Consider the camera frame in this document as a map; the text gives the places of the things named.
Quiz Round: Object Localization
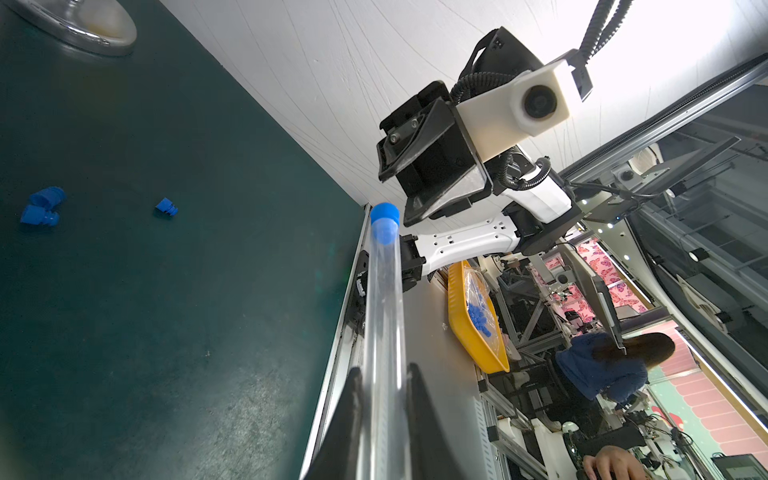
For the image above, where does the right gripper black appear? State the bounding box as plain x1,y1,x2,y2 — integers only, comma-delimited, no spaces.
376,81,492,227

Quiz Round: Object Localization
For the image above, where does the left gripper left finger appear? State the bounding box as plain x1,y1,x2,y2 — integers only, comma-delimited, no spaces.
304,367,364,480

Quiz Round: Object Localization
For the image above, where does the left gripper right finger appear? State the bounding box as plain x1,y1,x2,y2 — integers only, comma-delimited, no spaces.
406,363,465,480

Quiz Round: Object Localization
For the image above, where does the blue stopper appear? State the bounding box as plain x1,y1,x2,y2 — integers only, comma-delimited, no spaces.
370,202,400,245
29,186,67,211
20,204,60,226
155,198,178,217

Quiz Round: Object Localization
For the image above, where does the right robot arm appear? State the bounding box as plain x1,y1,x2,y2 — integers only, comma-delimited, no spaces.
371,1,630,288

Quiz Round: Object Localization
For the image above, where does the yellow tray with stoppers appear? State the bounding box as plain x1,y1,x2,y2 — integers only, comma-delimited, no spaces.
448,261,510,374

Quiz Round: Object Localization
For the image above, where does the person in blue shirt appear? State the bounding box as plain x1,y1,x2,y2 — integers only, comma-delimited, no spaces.
553,332,676,404

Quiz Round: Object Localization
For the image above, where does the green table mat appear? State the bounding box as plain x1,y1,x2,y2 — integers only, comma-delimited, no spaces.
1,1,362,479

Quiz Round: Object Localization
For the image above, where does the chrome cup holder stand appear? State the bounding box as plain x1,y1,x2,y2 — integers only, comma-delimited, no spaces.
4,0,137,57

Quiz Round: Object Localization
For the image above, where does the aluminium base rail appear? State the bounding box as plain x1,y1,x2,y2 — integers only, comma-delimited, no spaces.
299,204,372,479

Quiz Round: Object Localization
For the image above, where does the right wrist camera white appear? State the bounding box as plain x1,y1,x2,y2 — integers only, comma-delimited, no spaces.
456,60,582,162

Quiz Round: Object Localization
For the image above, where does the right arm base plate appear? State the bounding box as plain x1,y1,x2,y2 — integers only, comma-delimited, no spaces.
345,250,369,335

